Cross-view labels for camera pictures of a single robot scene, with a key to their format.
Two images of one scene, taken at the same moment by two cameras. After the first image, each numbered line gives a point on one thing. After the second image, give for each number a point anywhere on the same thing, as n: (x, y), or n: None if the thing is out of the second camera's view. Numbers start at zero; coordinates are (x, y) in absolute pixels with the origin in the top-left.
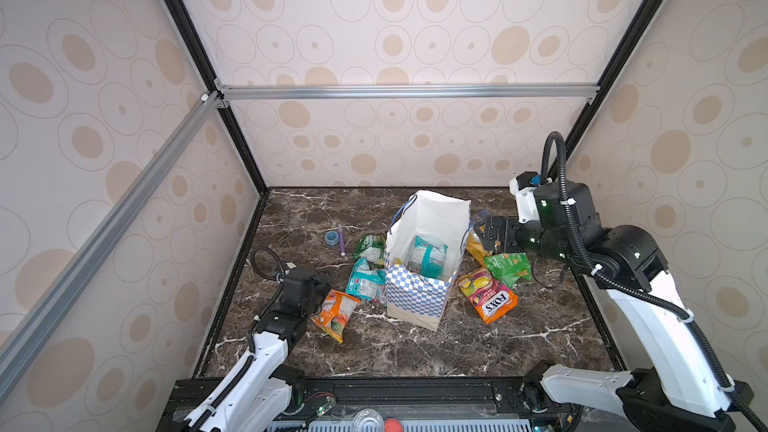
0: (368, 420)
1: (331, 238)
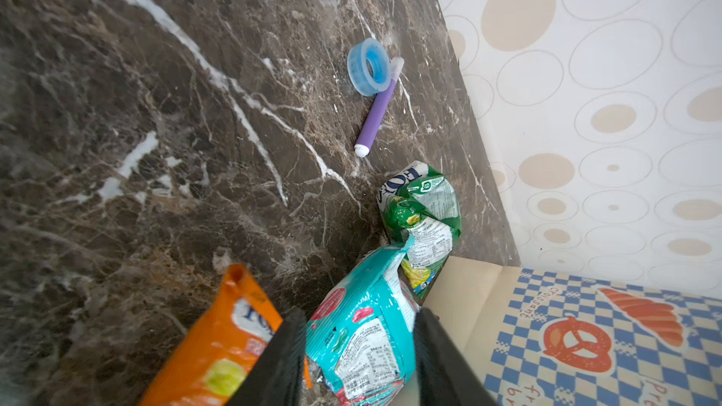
0: None
1: (368, 67)
